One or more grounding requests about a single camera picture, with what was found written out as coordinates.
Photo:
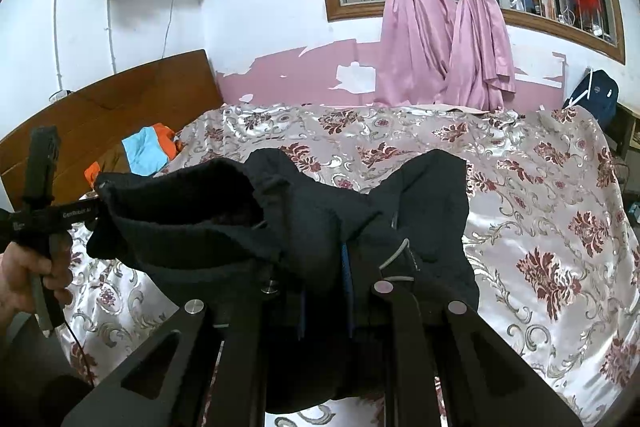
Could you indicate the pink curtain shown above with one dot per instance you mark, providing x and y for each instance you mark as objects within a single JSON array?
[{"x": 453, "y": 52}]

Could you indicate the wooden headboard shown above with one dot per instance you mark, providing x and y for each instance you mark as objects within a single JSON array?
[{"x": 173, "y": 91}]

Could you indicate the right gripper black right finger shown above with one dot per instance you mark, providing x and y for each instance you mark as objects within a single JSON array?
[{"x": 449, "y": 367}]

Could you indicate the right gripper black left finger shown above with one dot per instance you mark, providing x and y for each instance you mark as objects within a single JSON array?
[{"x": 192, "y": 371}]

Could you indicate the person's left hand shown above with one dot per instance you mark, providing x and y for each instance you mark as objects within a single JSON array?
[{"x": 20, "y": 264}]

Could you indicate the navy blue backpack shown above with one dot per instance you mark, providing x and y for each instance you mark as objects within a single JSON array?
[{"x": 598, "y": 93}]

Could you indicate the orange blue brown cloth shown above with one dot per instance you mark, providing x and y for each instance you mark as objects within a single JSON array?
[{"x": 143, "y": 153}]

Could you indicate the wooden shelf unit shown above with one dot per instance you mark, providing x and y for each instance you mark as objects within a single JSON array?
[{"x": 623, "y": 130}]

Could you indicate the floral satin bedspread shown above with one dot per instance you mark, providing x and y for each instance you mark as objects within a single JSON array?
[{"x": 554, "y": 254}]

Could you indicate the black coat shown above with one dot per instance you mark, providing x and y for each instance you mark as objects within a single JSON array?
[{"x": 223, "y": 229}]

